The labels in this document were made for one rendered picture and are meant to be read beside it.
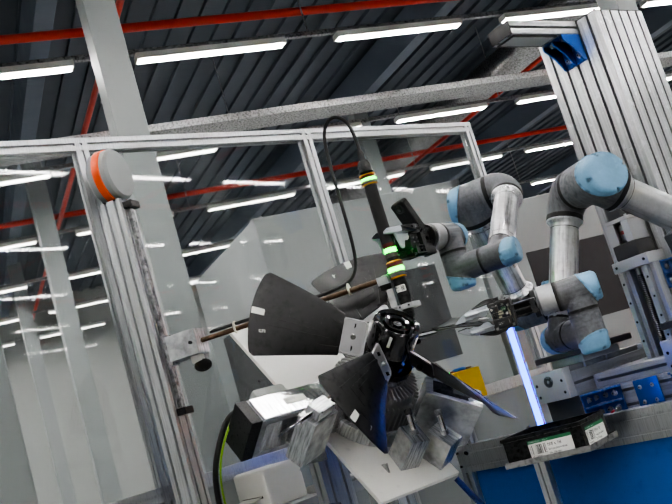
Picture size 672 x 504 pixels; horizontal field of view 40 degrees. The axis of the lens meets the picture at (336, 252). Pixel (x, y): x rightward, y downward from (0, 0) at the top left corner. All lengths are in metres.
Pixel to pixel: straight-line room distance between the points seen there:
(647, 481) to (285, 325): 0.98
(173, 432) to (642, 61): 1.85
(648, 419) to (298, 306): 0.89
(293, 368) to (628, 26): 1.56
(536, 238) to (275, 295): 4.34
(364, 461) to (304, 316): 0.38
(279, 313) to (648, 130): 1.37
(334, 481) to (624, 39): 1.65
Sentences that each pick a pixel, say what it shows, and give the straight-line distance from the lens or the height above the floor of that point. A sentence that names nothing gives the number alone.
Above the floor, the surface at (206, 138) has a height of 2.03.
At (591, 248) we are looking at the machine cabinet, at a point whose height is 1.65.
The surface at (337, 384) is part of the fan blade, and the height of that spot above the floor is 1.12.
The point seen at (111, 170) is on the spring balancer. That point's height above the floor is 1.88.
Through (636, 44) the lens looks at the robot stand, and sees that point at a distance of 3.16.
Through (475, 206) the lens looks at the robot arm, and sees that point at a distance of 2.86.
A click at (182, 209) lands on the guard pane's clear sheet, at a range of 2.93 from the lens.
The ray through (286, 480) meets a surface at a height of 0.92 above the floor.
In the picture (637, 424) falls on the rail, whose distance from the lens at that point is 2.40.
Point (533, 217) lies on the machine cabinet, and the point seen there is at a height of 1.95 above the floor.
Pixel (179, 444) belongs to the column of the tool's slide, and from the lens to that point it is 2.54.
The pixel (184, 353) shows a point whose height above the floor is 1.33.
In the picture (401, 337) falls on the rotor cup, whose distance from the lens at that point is 2.20.
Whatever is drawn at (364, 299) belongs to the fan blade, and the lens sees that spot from 2.40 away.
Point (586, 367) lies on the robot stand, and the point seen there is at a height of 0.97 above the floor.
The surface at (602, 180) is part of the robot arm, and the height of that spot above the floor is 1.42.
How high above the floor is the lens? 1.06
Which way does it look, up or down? 10 degrees up
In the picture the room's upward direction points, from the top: 17 degrees counter-clockwise
